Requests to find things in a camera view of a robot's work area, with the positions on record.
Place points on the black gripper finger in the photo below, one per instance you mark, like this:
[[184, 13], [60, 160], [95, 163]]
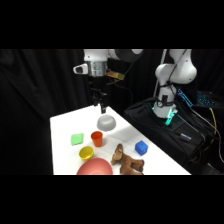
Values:
[[103, 108], [96, 100]]

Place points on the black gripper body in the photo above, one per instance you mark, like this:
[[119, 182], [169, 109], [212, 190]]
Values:
[[98, 85]]

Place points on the blue cube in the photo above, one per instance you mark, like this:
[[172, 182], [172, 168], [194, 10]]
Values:
[[141, 148]]

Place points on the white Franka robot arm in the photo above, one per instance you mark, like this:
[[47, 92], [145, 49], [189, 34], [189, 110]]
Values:
[[176, 71]]

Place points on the grey bowl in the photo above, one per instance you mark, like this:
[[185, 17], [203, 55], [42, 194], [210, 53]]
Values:
[[106, 123]]

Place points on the pink bowl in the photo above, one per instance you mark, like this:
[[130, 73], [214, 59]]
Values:
[[95, 167]]

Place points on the orange cup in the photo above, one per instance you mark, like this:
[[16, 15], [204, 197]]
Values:
[[97, 139]]

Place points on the green sponge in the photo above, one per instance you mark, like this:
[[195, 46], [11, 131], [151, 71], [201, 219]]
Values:
[[77, 139]]

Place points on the yellow cup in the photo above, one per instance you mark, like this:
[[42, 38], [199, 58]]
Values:
[[86, 153]]

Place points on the brown plush toy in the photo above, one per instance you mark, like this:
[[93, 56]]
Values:
[[127, 162]]

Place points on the black curtain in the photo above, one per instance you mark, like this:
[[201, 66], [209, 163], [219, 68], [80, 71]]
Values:
[[33, 86]]

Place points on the green indicator light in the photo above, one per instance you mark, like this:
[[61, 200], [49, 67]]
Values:
[[170, 118]]

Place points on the small white blue marker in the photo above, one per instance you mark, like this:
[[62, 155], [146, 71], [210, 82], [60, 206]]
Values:
[[185, 136]]

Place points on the blue lit keyboard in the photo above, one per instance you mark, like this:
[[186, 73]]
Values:
[[208, 99]]

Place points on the tan wrist bracket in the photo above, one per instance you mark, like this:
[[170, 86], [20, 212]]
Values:
[[116, 75]]

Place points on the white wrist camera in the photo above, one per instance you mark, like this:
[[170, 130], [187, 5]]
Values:
[[81, 69]]

